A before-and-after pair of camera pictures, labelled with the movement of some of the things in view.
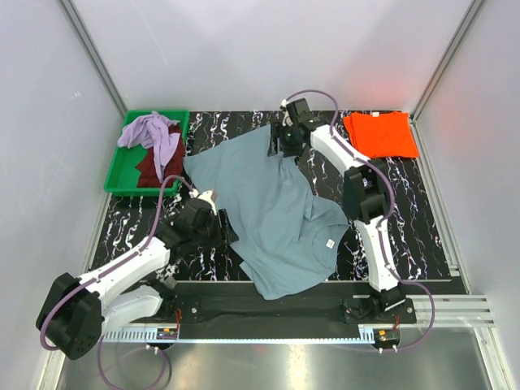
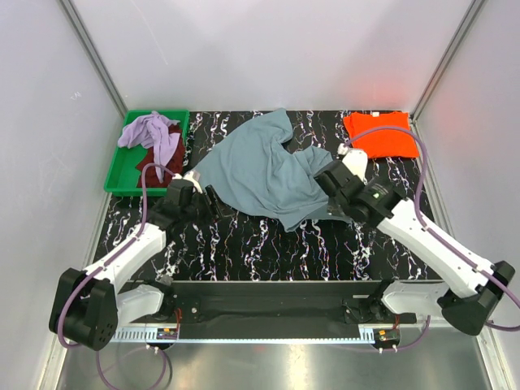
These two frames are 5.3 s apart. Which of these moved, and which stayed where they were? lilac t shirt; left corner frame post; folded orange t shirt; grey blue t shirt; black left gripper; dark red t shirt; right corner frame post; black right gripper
Moved: grey blue t shirt; black right gripper; black left gripper
Stayed: folded orange t shirt; lilac t shirt; left corner frame post; dark red t shirt; right corner frame post
